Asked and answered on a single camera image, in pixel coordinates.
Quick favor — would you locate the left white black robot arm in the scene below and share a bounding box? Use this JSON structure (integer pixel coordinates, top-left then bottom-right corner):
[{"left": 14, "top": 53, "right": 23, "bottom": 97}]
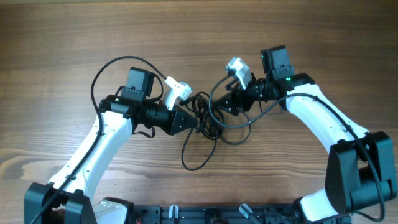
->
[{"left": 24, "top": 67, "right": 198, "bottom": 223}]

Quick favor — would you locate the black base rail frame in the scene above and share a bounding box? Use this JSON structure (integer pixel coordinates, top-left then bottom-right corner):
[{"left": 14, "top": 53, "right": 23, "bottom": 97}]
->
[{"left": 102, "top": 197, "right": 353, "bottom": 224}]

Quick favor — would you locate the black usb cable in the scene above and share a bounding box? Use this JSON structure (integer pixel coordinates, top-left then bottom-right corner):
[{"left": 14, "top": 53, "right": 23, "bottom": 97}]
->
[
  {"left": 178, "top": 91, "right": 226, "bottom": 141},
  {"left": 180, "top": 91, "right": 252, "bottom": 172}
]

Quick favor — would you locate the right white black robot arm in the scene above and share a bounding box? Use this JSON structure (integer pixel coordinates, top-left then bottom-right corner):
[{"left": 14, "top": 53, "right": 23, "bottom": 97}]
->
[{"left": 209, "top": 45, "right": 397, "bottom": 223}]

